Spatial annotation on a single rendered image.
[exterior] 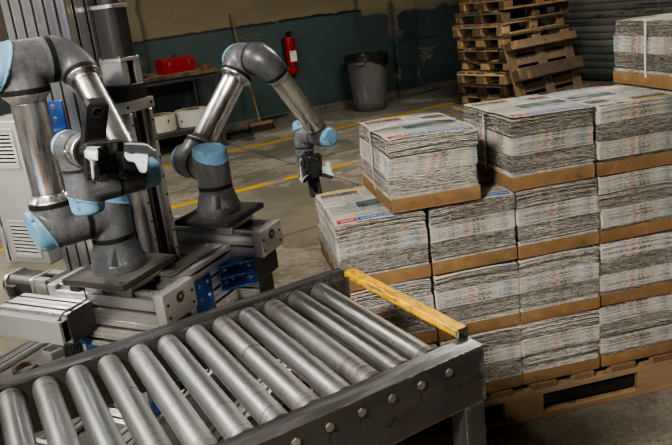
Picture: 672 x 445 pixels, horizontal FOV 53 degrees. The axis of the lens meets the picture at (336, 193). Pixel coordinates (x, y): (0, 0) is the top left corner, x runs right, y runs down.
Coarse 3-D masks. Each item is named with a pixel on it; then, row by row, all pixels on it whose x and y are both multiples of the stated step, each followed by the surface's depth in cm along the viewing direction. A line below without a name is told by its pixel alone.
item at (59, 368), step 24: (288, 288) 166; (336, 288) 171; (216, 312) 158; (144, 336) 150; (216, 336) 156; (72, 360) 143; (96, 360) 143; (0, 384) 136; (24, 384) 136; (96, 384) 144; (72, 408) 142; (0, 432) 136
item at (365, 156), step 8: (376, 120) 229; (384, 120) 227; (392, 120) 226; (400, 120) 225; (408, 120) 224; (424, 120) 221; (360, 128) 229; (368, 128) 218; (360, 136) 232; (368, 136) 220; (360, 144) 233; (368, 144) 221; (368, 152) 222; (360, 160) 235; (368, 160) 223; (368, 168) 224; (368, 176) 226
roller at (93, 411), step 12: (72, 372) 138; (84, 372) 138; (72, 384) 134; (84, 384) 132; (72, 396) 132; (84, 396) 128; (96, 396) 128; (84, 408) 125; (96, 408) 124; (84, 420) 123; (96, 420) 120; (108, 420) 120; (96, 432) 117; (108, 432) 116; (96, 444) 114; (108, 444) 112; (120, 444) 113
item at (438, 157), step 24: (456, 120) 215; (384, 144) 201; (408, 144) 198; (432, 144) 199; (456, 144) 201; (384, 168) 203; (408, 168) 200; (432, 168) 202; (456, 168) 204; (384, 192) 209; (408, 192) 202; (432, 192) 204
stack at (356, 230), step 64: (512, 192) 215; (576, 192) 216; (640, 192) 221; (384, 256) 207; (448, 256) 211; (576, 256) 221; (640, 256) 227; (576, 320) 227; (640, 320) 233; (576, 384) 234; (640, 384) 239
